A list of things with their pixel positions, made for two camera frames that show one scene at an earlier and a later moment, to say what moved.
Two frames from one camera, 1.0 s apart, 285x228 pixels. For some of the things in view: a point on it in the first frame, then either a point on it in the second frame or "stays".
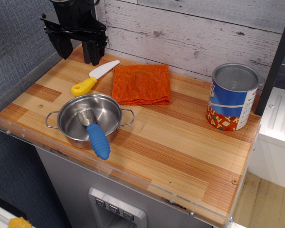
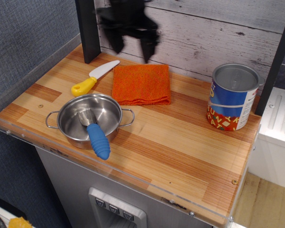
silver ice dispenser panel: x=109 y=212 stays
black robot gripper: x=76 y=18 to x=127 y=15
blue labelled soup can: x=233 y=94 stays
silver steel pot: x=108 y=111 stays
